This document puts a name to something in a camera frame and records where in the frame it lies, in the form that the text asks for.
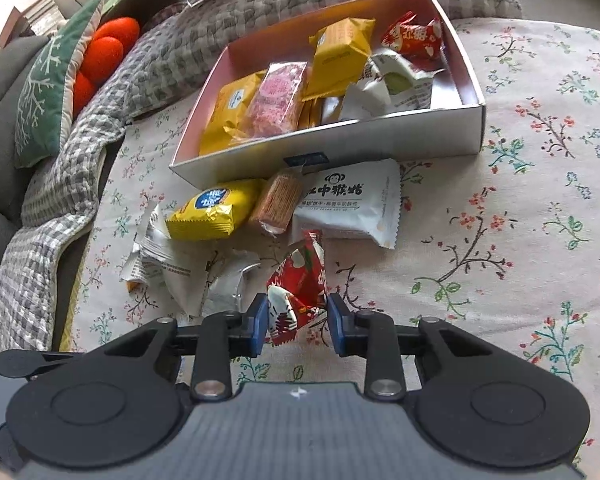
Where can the pink cardboard box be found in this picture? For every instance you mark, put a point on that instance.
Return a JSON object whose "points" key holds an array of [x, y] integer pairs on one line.
{"points": [[380, 135]]}

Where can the white striped snack packet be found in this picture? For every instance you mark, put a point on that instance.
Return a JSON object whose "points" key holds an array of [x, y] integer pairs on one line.
{"points": [[190, 280]]}

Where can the floral bed sheet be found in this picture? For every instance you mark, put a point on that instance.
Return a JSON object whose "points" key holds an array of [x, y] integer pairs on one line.
{"points": [[530, 210]]}

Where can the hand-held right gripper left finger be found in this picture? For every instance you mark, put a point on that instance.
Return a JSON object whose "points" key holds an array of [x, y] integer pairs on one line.
{"points": [[259, 327]]}

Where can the green snowflake pillow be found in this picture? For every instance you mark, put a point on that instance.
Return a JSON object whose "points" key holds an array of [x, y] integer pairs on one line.
{"points": [[50, 90]]}

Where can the grey checked blanket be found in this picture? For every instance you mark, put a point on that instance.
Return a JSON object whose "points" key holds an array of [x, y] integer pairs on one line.
{"points": [[180, 45]]}

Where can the clear orange crispy bar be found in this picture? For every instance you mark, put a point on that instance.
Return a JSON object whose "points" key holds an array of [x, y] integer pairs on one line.
{"points": [[277, 202]]}

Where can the orange lotus root packet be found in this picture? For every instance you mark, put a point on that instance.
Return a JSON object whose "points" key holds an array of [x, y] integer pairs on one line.
{"points": [[150, 250]]}

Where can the small orange lobed cushion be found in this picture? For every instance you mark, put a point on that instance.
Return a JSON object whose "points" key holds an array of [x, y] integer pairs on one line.
{"points": [[107, 55]]}

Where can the silver snack packet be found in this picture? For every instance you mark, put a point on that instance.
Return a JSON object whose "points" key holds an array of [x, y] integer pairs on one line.
{"points": [[230, 290]]}

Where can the red candy packet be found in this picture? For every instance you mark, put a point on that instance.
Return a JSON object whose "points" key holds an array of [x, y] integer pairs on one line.
{"points": [[300, 280], [415, 37]]}

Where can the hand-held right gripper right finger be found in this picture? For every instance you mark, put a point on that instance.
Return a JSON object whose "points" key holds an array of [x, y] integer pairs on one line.
{"points": [[336, 327]]}

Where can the large gold snack packet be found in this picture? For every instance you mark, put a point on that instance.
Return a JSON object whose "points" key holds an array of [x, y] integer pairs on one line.
{"points": [[225, 115], [315, 112], [337, 55]]}

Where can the grey sofa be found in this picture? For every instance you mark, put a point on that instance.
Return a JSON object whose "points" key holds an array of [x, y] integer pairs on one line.
{"points": [[0, 85]]}

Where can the clear pink crispy bar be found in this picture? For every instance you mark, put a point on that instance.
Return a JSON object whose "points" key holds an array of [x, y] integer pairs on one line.
{"points": [[277, 100]]}

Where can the yellow blue-label cracker packet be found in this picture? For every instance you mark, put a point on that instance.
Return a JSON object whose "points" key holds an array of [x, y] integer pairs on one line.
{"points": [[210, 212]]}

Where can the white green-print snack packet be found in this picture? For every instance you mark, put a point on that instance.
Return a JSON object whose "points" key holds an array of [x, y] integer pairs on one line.
{"points": [[400, 80]]}

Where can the plain white snack packet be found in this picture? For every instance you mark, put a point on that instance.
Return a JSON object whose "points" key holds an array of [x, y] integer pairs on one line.
{"points": [[362, 102]]}

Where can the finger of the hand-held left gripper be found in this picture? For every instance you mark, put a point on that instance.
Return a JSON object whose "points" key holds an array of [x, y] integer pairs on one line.
{"points": [[20, 362]]}

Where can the white dark-print biscuit packet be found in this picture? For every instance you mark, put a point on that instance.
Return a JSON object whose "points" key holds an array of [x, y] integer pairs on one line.
{"points": [[350, 200]]}

